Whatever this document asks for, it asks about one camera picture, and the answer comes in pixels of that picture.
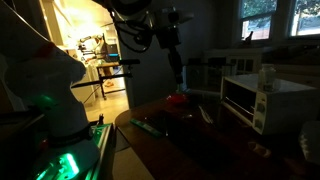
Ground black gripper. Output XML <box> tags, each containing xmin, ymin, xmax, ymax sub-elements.
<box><xmin>166</xmin><ymin>45</ymin><xmax>185</xmax><ymax>86</ymax></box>

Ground red round object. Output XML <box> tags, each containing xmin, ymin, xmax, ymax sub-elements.
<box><xmin>166</xmin><ymin>92</ymin><xmax>190</xmax><ymax>106</ymax></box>

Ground white thin utensil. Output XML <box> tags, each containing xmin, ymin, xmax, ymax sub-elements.
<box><xmin>198</xmin><ymin>105</ymin><xmax>215</xmax><ymax>125</ymax></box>

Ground white radiator cover cabinet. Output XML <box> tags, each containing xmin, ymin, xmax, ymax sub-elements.
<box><xmin>202</xmin><ymin>47</ymin><xmax>265</xmax><ymax>76</ymax></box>

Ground green flat packet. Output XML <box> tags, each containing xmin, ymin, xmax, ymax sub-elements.
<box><xmin>129</xmin><ymin>117</ymin><xmax>164</xmax><ymax>139</ymax></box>

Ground wooden cart table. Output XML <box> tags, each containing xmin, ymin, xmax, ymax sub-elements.
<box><xmin>95</xmin><ymin>61</ymin><xmax>127</xmax><ymax>101</ymax></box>

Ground computer monitor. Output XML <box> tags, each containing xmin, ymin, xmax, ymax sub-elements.
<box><xmin>105</xmin><ymin>42</ymin><xmax>120</xmax><ymax>63</ymax></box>

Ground clear glass jar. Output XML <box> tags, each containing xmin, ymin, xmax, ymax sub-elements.
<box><xmin>257</xmin><ymin>64</ymin><xmax>278</xmax><ymax>93</ymax></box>

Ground white toaster oven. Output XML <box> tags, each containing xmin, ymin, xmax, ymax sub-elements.
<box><xmin>219</xmin><ymin>73</ymin><xmax>320</xmax><ymax>136</ymax></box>

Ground white cloth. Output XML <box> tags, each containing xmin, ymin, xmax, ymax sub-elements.
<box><xmin>297</xmin><ymin>120</ymin><xmax>320</xmax><ymax>165</ymax></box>

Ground black wire crate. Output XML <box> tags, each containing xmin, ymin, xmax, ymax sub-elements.
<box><xmin>184</xmin><ymin>57</ymin><xmax>235</xmax><ymax>93</ymax></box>

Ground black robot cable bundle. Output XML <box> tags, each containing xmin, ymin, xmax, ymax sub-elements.
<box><xmin>109</xmin><ymin>8</ymin><xmax>155</xmax><ymax>54</ymax></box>

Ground black camera tripod stand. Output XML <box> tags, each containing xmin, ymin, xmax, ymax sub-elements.
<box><xmin>70</xmin><ymin>58</ymin><xmax>141</xmax><ymax>101</ymax></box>

